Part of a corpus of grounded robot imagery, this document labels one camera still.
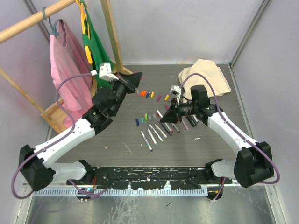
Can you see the yellow clothes hanger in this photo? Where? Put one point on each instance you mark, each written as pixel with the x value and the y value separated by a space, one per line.
pixel 85 29

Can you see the white grey marker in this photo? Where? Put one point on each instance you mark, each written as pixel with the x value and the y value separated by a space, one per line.
pixel 160 130

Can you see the green shirt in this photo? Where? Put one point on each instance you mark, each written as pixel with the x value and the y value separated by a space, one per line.
pixel 98 52

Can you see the pink pen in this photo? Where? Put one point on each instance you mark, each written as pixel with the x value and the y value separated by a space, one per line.
pixel 185 125

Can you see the orange highlighter cap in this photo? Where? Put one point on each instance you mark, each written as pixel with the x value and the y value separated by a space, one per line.
pixel 143 93

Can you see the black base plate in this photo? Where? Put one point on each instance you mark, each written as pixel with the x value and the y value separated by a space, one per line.
pixel 149 178

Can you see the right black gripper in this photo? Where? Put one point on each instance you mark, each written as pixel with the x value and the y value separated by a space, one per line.
pixel 174 115

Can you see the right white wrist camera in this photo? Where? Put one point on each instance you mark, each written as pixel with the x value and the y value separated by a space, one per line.
pixel 176 90

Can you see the dark purple marker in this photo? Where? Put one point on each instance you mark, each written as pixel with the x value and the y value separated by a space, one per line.
pixel 164 127

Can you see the beige cloth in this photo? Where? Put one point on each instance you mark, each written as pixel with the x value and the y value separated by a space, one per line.
pixel 211 72

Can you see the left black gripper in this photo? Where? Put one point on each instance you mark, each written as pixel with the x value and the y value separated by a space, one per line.
pixel 130 81

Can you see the wooden clothes rack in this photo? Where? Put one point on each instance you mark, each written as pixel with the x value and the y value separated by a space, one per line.
pixel 56 115

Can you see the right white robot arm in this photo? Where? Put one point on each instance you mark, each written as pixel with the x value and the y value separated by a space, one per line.
pixel 253 163

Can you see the slotted cable duct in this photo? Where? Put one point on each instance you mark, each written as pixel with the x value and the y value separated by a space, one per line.
pixel 71 191

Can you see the orange black highlighter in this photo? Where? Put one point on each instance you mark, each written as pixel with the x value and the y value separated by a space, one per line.
pixel 191 120

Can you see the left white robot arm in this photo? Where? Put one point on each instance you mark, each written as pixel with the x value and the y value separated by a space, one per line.
pixel 95 120

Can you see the pink shirt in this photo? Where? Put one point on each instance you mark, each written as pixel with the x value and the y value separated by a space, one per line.
pixel 68 59

